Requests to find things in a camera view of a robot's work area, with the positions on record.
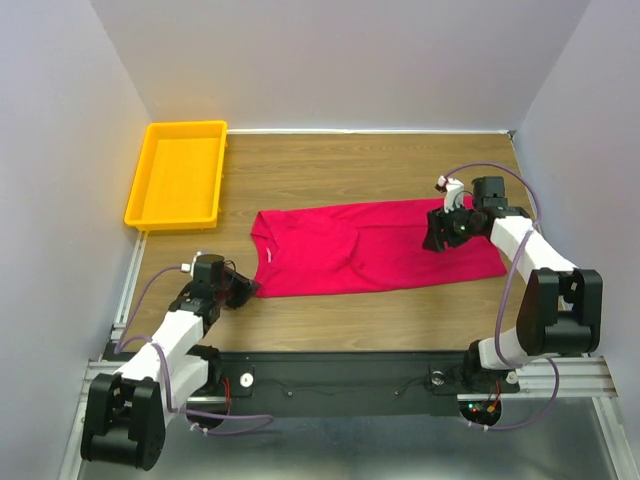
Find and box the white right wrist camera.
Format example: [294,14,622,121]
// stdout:
[435,176,465,213]

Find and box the yellow plastic tray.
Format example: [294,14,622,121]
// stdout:
[124,120,228,232]

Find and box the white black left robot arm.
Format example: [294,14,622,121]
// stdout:
[80,253,259,471]

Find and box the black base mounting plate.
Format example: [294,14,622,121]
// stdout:
[188,351,519,418]

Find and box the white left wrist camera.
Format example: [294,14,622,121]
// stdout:
[180,251,208,276]

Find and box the pink t shirt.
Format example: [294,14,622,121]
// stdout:
[251,198,506,298]

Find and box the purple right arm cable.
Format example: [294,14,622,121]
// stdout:
[444,160,561,433]

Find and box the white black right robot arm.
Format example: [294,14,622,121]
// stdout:
[423,176,604,390]

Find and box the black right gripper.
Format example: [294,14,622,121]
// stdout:
[420,199,482,252]

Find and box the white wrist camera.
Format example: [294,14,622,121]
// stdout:
[435,176,465,213]
[180,251,208,276]

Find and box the aluminium frame rail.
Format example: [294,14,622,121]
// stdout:
[57,230,626,480]

